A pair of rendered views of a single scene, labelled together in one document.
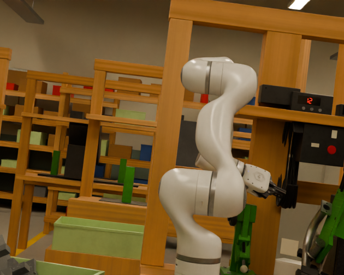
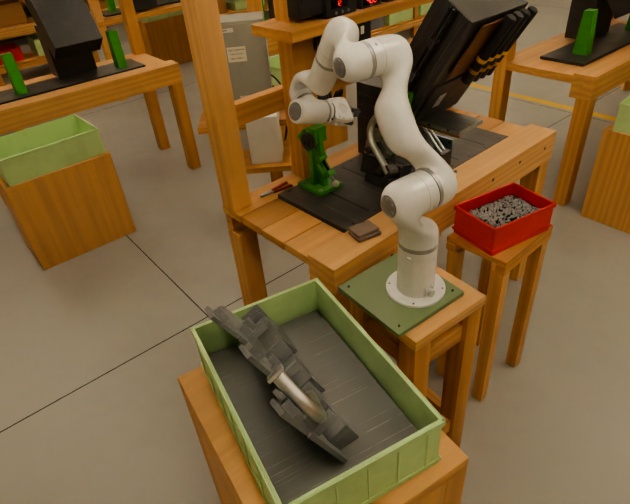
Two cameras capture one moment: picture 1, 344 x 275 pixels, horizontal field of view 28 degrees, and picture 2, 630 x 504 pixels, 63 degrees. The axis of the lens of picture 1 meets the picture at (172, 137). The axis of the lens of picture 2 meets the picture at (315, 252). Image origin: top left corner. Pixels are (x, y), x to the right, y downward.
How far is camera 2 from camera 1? 1.48 m
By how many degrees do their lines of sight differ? 50
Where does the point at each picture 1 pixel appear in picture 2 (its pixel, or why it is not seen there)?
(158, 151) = (218, 107)
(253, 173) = (339, 107)
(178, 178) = (414, 197)
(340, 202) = not seen: hidden behind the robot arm
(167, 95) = (208, 42)
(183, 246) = (419, 245)
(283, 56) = not seen: outside the picture
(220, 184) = (445, 184)
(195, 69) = (361, 61)
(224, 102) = (404, 92)
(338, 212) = not seen: hidden behind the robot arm
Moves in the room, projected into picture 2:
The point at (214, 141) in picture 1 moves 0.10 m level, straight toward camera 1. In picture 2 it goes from (418, 141) to (446, 152)
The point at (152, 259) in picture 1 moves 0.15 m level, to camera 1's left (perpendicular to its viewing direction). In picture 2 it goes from (242, 203) to (211, 217)
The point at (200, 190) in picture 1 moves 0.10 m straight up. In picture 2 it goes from (433, 198) to (436, 165)
